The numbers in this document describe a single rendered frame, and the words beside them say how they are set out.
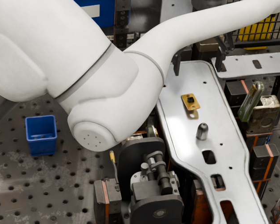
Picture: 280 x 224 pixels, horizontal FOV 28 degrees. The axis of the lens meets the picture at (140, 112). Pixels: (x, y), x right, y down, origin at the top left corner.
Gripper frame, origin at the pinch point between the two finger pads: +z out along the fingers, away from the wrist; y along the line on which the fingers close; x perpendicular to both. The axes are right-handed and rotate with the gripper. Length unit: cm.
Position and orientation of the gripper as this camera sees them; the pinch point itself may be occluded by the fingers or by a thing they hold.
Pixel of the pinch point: (197, 66)
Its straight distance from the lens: 156.1
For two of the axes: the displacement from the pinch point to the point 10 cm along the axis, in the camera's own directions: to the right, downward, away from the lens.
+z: -0.6, 7.0, 7.2
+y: 9.8, -1.0, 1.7
